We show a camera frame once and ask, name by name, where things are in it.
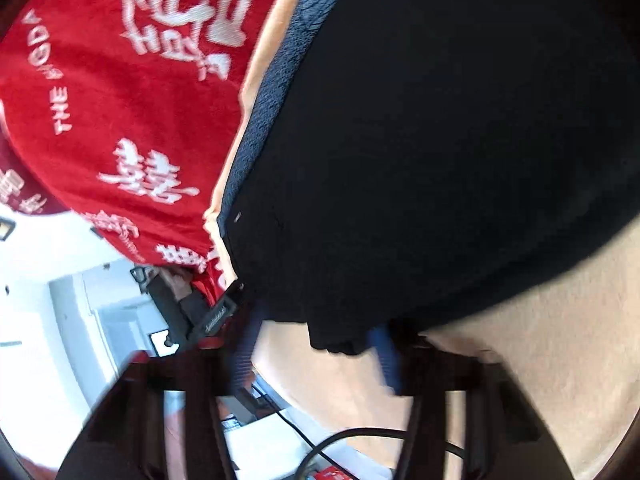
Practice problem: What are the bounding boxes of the red printed blanket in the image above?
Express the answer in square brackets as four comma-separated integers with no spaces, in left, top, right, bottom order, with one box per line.
[0,0,312,306]

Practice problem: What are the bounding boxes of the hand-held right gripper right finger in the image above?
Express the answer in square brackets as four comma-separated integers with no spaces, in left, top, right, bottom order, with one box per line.
[369,326,507,480]

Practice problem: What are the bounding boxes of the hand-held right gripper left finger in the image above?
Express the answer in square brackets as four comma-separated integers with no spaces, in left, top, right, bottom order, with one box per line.
[116,310,262,480]

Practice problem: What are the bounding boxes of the black cable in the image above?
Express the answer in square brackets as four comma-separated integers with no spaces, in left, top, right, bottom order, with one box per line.
[295,426,468,480]

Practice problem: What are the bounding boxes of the black pants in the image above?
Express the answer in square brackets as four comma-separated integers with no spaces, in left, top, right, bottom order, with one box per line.
[220,0,640,357]

